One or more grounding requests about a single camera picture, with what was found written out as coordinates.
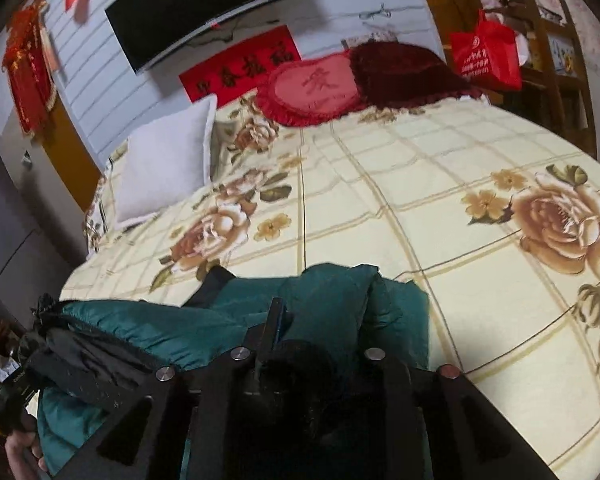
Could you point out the dark red velvet cushion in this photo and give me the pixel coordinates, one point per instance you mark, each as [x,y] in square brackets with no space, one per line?
[390,74]

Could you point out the left hand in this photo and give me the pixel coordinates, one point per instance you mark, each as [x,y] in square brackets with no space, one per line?
[24,450]

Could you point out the wooden chair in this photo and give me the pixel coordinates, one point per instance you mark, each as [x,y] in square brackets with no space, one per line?
[555,73]

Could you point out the grey refrigerator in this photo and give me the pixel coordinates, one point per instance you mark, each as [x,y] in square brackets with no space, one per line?
[37,253]

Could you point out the red hanging knot ornament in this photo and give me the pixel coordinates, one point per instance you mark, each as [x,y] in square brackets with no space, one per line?
[29,61]

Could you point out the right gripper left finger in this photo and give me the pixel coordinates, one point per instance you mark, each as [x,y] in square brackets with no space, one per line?
[176,415]

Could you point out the floral cream bed sheet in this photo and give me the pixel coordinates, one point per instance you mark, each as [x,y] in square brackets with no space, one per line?
[495,218]

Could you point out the white square pillow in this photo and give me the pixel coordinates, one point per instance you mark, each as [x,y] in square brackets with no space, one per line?
[167,161]

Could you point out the red calligraphy banner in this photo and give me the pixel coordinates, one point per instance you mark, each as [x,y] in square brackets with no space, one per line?
[241,67]

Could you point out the red shopping bag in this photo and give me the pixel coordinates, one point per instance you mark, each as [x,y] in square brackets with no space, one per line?
[487,57]

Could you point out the green quilted puffer jacket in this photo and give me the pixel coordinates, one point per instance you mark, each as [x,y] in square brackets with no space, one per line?
[338,308]

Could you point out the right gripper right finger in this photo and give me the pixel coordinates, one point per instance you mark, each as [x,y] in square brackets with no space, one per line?
[437,425]

